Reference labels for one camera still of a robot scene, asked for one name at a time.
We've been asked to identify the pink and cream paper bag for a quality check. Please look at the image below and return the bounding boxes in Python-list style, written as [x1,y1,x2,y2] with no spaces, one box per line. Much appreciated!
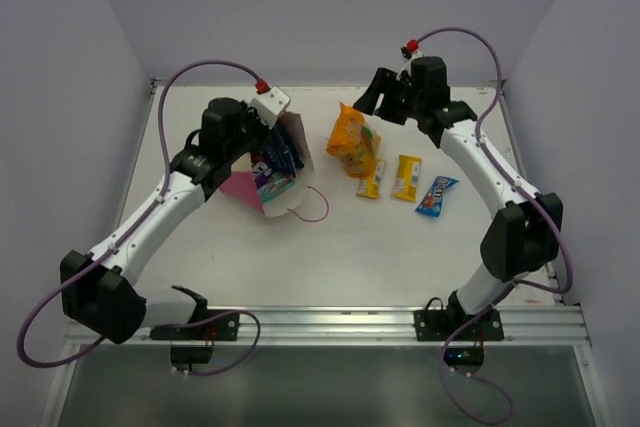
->
[219,113,330,223]

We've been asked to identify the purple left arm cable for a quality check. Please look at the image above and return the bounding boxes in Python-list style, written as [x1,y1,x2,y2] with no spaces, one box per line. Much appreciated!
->
[17,61,266,378]

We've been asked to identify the black controller box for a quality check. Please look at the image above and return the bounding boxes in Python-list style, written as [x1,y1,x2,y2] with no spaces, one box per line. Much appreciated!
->
[444,347,485,373]
[169,346,213,371]

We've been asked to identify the left black controller box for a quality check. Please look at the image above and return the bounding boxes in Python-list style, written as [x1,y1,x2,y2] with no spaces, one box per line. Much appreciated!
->
[169,346,213,371]

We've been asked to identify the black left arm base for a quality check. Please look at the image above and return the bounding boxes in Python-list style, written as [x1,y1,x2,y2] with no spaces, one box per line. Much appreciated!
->
[149,309,240,342]

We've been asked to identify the yellow snack bar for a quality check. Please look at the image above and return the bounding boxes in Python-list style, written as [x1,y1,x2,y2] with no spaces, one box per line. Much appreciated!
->
[392,155,422,202]
[356,159,386,199]

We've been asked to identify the dark blue snack packet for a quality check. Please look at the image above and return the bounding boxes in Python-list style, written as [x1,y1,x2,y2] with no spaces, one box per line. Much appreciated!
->
[261,125,304,177]

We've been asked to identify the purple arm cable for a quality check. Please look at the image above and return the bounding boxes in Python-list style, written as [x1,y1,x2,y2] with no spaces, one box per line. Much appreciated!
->
[17,61,266,378]
[404,26,574,423]

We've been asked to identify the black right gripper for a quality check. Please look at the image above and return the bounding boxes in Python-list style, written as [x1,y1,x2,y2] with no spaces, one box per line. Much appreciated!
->
[352,66,424,125]

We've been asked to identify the orange snack bag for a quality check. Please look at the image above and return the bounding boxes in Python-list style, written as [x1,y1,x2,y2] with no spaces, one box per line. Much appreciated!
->
[326,103,381,178]

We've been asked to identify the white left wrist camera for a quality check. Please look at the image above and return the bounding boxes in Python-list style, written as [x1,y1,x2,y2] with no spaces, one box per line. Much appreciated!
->
[249,87,291,129]

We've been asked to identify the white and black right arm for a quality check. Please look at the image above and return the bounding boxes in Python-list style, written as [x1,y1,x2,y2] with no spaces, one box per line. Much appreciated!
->
[355,56,563,340]

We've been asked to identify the blue m&m's packet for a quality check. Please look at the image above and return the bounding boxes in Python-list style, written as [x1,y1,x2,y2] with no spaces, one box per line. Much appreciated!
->
[415,176,459,218]

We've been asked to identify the purple fox's berries candy bag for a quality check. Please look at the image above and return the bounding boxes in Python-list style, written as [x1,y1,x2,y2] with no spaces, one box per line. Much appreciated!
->
[251,155,273,189]

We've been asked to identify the teal fox's mint candy bag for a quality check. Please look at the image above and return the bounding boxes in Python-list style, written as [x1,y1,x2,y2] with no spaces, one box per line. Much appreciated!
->
[257,172,296,203]

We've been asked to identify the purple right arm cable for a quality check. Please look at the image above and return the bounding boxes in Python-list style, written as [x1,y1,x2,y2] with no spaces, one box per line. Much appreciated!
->
[404,26,574,423]

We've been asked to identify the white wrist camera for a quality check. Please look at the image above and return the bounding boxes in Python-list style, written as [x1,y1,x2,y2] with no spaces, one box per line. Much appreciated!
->
[249,87,291,129]
[396,50,425,80]

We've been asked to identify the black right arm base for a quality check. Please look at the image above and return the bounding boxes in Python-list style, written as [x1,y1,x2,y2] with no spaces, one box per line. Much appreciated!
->
[413,309,505,342]

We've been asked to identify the right black controller box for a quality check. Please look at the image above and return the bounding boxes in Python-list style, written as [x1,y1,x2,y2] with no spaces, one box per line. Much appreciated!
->
[444,347,485,373]

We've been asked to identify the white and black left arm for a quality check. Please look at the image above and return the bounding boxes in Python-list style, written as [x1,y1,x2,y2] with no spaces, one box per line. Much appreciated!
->
[60,83,315,344]

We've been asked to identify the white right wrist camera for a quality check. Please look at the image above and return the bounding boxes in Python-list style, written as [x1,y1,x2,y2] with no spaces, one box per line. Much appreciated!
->
[396,50,425,80]

